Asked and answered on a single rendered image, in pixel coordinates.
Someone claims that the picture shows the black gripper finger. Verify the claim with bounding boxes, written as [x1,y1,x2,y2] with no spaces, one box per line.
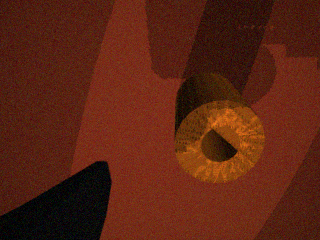
[0,161,112,240]

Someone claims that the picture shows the orange knob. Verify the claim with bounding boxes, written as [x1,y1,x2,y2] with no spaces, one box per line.
[175,72,265,183]

